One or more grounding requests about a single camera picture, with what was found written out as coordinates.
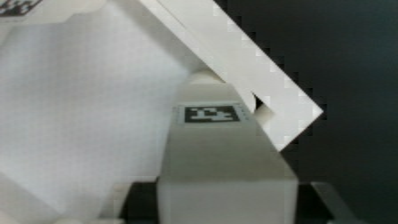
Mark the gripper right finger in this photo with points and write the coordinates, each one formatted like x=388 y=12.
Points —
x=322 y=208

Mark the white desk leg with tag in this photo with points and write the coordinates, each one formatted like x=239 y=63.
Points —
x=45 y=11

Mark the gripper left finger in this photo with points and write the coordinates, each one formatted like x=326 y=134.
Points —
x=130 y=205

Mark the white right fence bar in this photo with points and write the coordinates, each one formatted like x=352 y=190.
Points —
x=247 y=69

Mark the white desk top tray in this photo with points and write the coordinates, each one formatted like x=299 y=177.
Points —
x=89 y=73

